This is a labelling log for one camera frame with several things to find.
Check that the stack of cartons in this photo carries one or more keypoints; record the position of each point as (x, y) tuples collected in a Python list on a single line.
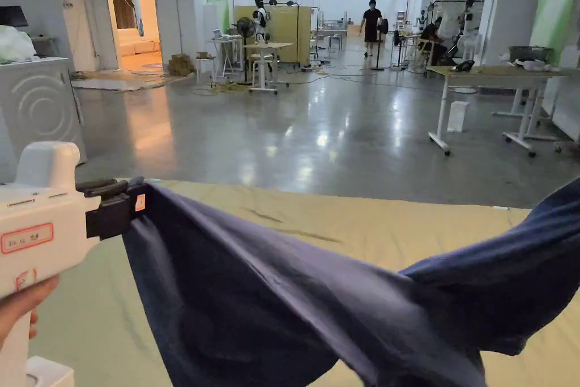
[(181, 65)]

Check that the white washing machine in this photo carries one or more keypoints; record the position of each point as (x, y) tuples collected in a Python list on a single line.
[(36, 106)]

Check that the cream sofa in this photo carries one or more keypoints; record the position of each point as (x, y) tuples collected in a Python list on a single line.
[(138, 48)]

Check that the person's left hand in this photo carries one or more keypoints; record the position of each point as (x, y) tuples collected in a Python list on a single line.
[(18, 305)]

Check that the dark blue shirt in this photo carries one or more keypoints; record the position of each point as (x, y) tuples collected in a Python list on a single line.
[(281, 305)]

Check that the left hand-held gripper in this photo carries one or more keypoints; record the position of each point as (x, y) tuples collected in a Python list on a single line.
[(31, 219)]

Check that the white humanoid robot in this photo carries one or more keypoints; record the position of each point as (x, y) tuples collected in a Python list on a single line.
[(260, 20)]

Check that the black standing fan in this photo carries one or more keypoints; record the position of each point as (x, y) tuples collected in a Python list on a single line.
[(381, 42), (244, 29)]

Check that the white paper bag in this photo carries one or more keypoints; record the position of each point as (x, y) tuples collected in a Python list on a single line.
[(457, 117)]

